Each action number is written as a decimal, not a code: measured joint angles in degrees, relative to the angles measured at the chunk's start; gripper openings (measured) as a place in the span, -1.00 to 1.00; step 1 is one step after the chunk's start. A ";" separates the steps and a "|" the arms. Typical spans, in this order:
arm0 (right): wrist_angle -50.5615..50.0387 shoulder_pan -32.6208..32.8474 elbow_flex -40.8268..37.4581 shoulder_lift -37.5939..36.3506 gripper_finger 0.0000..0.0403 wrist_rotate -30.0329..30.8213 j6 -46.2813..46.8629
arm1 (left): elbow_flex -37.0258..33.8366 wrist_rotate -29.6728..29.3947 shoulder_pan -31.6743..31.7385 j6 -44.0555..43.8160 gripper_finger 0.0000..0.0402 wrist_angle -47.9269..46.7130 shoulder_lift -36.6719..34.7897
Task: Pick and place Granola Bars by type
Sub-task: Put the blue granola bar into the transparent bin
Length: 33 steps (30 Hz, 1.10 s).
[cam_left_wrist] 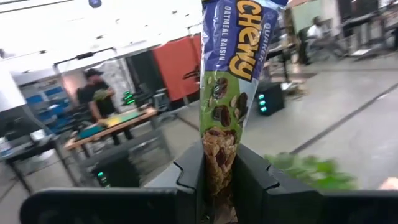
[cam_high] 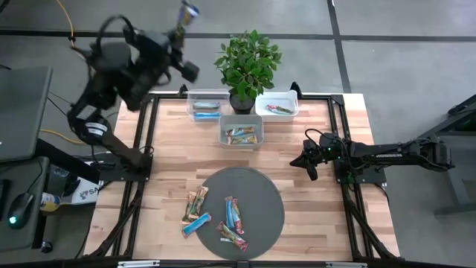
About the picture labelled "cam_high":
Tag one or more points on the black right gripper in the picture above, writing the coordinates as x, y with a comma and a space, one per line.
321, 156

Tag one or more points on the silver metal bracket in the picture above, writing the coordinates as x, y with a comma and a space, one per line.
139, 264
346, 265

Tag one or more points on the grey plastic bin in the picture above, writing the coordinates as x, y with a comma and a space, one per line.
223, 119

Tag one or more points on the black aluminium table frame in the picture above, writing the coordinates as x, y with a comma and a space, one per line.
316, 97

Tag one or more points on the clear plastic bin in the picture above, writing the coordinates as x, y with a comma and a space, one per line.
208, 95

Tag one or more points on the dark grey desk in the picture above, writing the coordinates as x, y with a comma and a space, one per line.
15, 171

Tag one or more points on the small black caster wheel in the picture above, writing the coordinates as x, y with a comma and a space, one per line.
47, 247

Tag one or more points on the blue-wrapped granola bar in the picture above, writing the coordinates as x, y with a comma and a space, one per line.
196, 225
229, 213
206, 115

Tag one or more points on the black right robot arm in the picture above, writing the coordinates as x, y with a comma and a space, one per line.
390, 152

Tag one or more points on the round gray plate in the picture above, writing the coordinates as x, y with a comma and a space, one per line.
256, 208

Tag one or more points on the black desk frame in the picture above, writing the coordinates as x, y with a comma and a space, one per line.
455, 186

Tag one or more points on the bottle with yellow label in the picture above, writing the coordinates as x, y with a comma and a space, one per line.
50, 201

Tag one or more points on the dark grey monitor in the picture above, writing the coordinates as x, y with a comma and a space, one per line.
22, 111

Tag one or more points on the orange-green granola bar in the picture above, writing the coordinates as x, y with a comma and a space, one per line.
241, 131
243, 140
189, 208
200, 201

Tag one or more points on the potted green plant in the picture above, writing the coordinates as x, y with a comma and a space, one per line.
247, 63

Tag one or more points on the white plastic bin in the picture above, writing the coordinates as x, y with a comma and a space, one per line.
277, 97

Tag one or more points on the black keyboard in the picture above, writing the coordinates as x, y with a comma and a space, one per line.
4, 197

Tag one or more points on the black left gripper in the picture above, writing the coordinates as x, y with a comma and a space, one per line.
156, 48

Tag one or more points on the white printed bag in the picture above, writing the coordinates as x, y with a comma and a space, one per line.
87, 191

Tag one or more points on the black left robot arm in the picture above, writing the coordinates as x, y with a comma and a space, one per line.
111, 74

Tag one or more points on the dark blue-green granola bar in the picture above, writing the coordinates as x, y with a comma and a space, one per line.
187, 13
206, 105

